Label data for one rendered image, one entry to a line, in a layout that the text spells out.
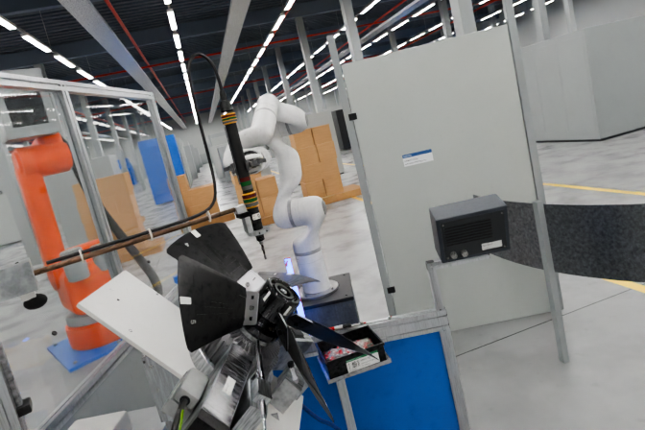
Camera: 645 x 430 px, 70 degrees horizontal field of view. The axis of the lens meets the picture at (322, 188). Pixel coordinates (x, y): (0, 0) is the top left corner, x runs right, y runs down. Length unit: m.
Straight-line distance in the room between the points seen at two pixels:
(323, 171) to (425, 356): 7.79
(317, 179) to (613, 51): 6.43
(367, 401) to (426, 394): 0.24
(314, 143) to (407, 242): 6.42
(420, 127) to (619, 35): 8.40
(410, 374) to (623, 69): 9.82
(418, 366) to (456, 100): 1.85
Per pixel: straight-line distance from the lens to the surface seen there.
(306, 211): 1.93
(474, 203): 1.80
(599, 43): 10.90
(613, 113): 11.04
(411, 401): 2.07
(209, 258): 1.44
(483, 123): 3.28
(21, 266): 1.27
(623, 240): 2.71
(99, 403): 1.91
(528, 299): 3.64
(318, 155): 9.49
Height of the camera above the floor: 1.67
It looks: 8 degrees down
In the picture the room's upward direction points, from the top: 13 degrees counter-clockwise
